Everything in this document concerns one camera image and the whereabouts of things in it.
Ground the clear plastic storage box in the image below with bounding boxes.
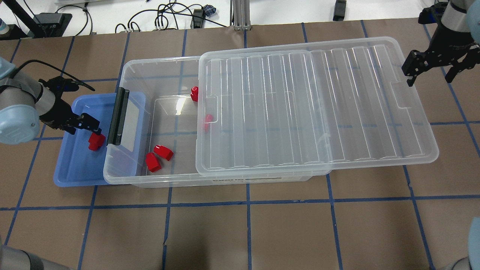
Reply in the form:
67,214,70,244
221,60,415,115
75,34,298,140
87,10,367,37
103,51,331,188

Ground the silver robot arm near tray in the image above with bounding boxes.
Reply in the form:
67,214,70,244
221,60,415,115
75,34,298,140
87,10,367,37
0,58,102,145

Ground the red block from tray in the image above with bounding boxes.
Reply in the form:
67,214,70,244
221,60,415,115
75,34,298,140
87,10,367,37
88,133,106,152

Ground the silver robot arm near lid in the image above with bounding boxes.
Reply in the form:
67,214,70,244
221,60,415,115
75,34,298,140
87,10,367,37
401,0,480,87

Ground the blue plastic tray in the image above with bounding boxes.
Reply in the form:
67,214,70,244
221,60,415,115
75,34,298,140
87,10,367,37
53,92,149,187

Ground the black gripper near lid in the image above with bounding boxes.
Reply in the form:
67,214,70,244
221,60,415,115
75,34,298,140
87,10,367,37
401,23,479,87

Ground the black gripper near tray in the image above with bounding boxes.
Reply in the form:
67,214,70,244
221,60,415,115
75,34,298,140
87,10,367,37
39,98,102,135

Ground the aluminium frame post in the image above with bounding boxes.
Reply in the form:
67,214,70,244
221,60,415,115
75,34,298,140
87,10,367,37
230,0,252,31

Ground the black power adapter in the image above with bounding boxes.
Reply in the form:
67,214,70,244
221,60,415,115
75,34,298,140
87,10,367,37
332,0,347,21

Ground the clear plastic box lid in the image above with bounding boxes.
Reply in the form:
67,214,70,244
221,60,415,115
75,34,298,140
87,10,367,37
195,36,439,179

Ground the red block in box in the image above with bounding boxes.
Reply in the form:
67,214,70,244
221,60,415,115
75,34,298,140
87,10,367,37
145,152,162,173
190,86,199,102
154,145,174,161
203,114,214,133

